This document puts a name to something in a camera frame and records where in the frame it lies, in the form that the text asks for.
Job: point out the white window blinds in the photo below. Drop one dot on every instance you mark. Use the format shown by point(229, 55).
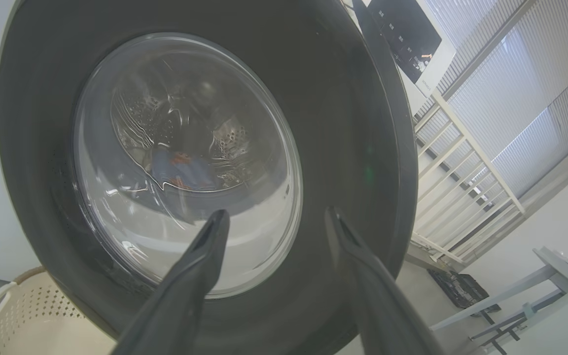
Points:
point(535, 74)

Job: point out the white metal railing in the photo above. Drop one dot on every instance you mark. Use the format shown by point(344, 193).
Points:
point(454, 128)

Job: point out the white table frame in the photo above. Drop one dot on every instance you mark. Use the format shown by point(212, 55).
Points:
point(550, 268)

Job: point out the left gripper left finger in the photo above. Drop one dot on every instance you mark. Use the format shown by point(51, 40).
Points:
point(180, 301)

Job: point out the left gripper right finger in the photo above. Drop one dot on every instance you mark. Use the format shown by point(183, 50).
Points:
point(377, 305)

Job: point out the black washing machine door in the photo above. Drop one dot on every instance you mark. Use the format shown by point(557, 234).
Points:
point(343, 123)

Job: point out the blue orange-print garment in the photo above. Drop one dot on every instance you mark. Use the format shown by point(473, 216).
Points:
point(190, 170)

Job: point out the cream perforated laundry basket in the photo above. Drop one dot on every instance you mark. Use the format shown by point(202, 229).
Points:
point(27, 325)

